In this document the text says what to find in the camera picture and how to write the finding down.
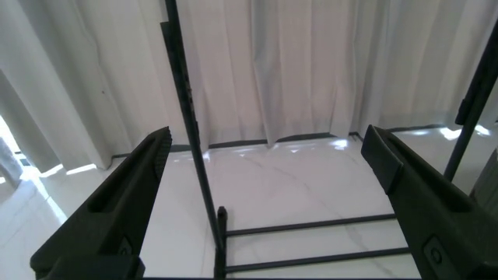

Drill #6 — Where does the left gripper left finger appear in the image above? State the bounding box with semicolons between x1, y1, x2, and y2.
30;126;173;280

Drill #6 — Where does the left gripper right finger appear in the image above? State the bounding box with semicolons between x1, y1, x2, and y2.
360;124;498;280

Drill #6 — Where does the black clothes rack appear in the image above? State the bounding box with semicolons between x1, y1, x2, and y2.
160;0;498;279

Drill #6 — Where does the white curtain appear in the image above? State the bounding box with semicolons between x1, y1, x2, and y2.
0;0;498;174

